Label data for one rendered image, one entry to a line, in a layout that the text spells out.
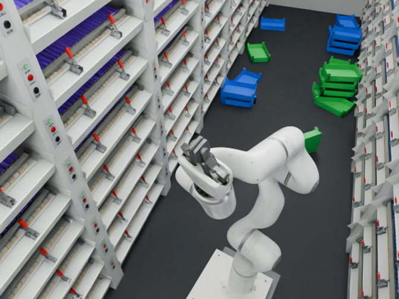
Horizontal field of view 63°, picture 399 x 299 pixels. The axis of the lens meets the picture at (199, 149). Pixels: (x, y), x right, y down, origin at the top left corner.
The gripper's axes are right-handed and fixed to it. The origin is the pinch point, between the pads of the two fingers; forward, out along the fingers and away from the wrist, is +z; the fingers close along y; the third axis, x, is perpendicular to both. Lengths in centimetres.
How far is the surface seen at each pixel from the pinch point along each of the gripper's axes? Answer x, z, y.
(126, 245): -36, -140, 57
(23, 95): -12, -16, 58
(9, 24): -2, -1, 60
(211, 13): 116, -114, 115
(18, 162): -29, -35, 60
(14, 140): -23, -22, 54
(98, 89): 10, -53, 76
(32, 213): -40, -54, 56
